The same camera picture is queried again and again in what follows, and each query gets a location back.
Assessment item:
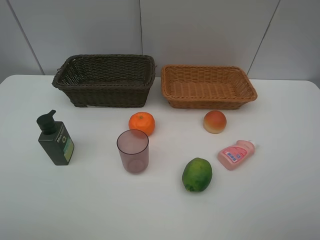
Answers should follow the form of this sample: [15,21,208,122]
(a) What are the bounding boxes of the orange mandarin fruit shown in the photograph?
[128,112,156,136]

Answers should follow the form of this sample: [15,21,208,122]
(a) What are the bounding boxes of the red yellow peach fruit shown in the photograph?
[203,110,227,134]

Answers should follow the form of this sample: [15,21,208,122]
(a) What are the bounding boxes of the pink lotion bottle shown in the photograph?
[217,140,256,171]

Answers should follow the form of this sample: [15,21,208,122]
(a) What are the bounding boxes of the translucent purple plastic cup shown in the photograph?
[116,129,150,174]

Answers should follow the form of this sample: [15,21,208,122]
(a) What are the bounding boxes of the light brown wicker basket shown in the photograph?
[161,64,258,110]

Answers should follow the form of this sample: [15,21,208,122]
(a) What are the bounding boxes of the dark brown wicker basket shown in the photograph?
[52,54,156,108]

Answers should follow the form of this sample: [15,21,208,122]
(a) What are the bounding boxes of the dark green pump bottle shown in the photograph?
[36,109,75,166]

